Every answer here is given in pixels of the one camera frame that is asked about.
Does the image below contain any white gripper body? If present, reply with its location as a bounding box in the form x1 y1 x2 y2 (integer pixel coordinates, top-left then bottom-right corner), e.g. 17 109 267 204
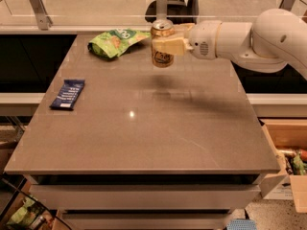
189 20 222 60

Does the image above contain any lower grey drawer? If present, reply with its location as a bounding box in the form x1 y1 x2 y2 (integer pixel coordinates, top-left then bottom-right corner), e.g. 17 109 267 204
61 213 231 230

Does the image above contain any grey drawer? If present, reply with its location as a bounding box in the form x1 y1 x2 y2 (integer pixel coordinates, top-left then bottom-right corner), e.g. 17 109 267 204
30 185 260 210
61 213 231 230

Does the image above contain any blue mesh basket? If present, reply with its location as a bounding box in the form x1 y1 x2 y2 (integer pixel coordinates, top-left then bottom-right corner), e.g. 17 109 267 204
226 219 257 230

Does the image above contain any middle metal railing bracket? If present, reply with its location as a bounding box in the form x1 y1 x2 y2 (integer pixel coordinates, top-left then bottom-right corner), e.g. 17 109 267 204
156 0 167 20

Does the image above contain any green rice chip bag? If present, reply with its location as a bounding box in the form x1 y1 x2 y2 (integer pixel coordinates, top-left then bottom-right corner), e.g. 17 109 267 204
87 29 151 59

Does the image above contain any green bag in bin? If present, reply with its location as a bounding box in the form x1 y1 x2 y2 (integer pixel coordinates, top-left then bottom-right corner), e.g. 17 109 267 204
6 197 43 227

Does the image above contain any black office chair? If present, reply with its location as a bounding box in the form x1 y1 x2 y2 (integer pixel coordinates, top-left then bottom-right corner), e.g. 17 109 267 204
145 0 199 24

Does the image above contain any cardboard box with items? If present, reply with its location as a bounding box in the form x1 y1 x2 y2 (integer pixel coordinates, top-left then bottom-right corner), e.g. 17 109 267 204
260 119 307 213

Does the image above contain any left metal railing bracket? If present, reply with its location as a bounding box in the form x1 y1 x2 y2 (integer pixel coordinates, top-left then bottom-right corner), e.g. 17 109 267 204
29 0 53 31

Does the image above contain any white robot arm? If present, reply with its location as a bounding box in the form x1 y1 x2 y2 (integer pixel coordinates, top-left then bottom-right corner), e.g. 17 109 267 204
152 9 307 79

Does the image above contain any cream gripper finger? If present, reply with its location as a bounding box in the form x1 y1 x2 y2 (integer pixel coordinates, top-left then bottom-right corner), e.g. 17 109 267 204
174 23 195 37
152 36 193 56

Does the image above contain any blue snack bar wrapper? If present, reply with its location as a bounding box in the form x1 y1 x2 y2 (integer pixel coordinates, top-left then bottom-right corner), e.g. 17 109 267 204
50 80 85 110

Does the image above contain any orange soda can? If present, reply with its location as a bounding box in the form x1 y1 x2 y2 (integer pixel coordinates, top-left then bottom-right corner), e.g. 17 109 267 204
151 19 175 68

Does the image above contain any upper grey drawer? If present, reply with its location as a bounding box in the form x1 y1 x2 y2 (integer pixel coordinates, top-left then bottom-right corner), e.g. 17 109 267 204
30 185 260 210

